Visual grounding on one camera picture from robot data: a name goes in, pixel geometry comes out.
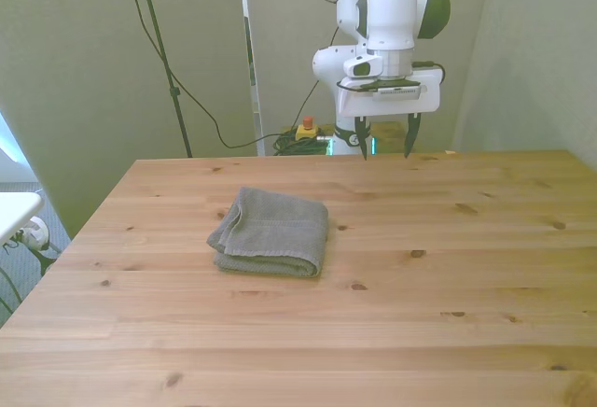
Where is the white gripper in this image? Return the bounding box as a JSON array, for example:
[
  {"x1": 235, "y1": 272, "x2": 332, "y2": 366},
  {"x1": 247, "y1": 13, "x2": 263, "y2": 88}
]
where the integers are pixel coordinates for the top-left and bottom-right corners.
[{"x1": 336, "y1": 64, "x2": 443, "y2": 162}]

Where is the grey terry towel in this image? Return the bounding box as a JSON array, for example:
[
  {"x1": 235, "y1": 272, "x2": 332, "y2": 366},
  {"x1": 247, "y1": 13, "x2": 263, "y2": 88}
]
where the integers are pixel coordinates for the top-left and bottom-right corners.
[{"x1": 205, "y1": 185, "x2": 330, "y2": 279}]

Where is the yellow emergency stop button box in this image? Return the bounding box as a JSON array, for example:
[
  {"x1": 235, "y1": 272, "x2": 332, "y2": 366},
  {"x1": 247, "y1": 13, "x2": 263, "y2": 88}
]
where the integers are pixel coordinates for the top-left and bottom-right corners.
[{"x1": 294, "y1": 116, "x2": 320, "y2": 143}]

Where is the white vertical panel strip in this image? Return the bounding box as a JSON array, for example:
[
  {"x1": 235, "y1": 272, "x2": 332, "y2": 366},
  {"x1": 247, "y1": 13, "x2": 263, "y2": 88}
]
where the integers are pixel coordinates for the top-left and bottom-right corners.
[{"x1": 237, "y1": 0, "x2": 267, "y2": 157}]

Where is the black tripod stand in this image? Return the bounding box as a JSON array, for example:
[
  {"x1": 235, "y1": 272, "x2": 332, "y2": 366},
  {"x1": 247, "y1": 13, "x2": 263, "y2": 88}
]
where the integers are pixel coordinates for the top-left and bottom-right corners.
[{"x1": 132, "y1": 0, "x2": 195, "y2": 159}]

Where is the white object on floor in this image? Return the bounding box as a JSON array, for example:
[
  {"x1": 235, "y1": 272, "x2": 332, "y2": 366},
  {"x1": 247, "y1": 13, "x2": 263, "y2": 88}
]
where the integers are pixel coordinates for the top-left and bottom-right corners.
[{"x1": 18, "y1": 216, "x2": 51, "y2": 253}]

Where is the white side table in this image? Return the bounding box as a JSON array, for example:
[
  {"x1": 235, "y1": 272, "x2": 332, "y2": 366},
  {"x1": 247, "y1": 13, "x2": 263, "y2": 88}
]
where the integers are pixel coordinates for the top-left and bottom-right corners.
[{"x1": 0, "y1": 190, "x2": 44, "y2": 246}]

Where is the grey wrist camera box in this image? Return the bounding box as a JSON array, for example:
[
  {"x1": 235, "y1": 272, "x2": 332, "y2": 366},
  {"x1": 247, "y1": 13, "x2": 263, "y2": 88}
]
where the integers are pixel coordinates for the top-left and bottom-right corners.
[{"x1": 370, "y1": 78, "x2": 424, "y2": 101}]

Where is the dark coiled cable bundle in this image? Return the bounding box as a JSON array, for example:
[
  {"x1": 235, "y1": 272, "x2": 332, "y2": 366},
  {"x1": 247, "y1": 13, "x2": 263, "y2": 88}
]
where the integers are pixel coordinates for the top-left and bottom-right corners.
[{"x1": 271, "y1": 130, "x2": 333, "y2": 157}]

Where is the long black cable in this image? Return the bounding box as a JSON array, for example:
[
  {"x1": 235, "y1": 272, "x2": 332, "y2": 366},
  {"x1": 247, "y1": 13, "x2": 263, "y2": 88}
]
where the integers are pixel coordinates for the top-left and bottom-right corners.
[{"x1": 118, "y1": 0, "x2": 299, "y2": 149}]

